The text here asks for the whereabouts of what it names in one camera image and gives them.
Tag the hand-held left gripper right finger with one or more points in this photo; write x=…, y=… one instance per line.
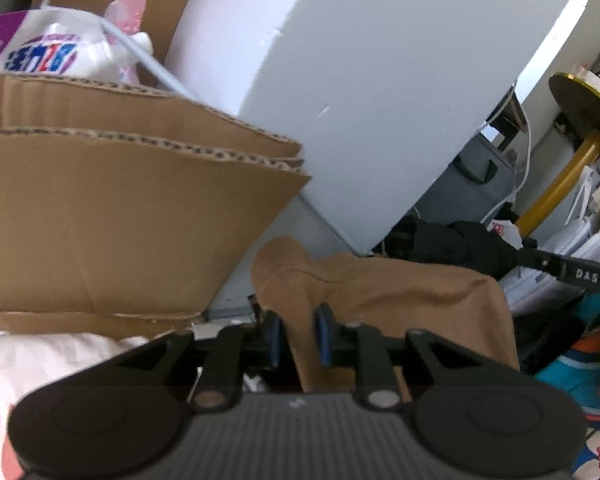
x=323, y=337

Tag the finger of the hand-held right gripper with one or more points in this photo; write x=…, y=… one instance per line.
x=540, y=259

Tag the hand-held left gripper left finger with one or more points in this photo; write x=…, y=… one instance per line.
x=276, y=340

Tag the brown printed t-shirt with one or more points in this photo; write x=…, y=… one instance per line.
x=405, y=285

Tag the white plastic bag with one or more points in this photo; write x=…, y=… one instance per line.
x=504, y=232

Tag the black cloth heap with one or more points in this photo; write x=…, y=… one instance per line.
x=455, y=242

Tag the teal printed blanket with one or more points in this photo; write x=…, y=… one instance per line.
x=575, y=375

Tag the grey suitcase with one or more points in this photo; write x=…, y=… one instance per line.
x=465, y=180

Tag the round black gold table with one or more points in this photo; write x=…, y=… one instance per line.
x=580, y=125

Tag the flat cardboard sheet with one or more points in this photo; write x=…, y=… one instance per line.
x=120, y=185

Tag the cream bear printed blanket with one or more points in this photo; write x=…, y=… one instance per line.
x=40, y=360

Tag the pink bottle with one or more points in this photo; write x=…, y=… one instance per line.
x=130, y=20

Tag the cardboard box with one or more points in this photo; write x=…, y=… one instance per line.
x=145, y=5

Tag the white purple refill pouch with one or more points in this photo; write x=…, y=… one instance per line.
x=40, y=45

